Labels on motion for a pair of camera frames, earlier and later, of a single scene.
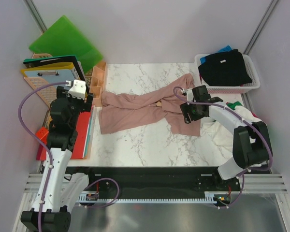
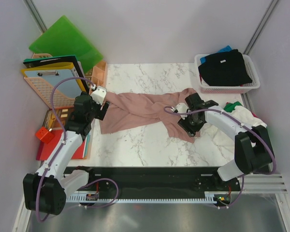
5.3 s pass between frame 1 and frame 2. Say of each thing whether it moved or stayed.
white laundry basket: stayed
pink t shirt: moved
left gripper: moved
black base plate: stayed
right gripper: moved
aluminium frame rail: stayed
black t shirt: stayed
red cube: stayed
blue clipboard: stayed
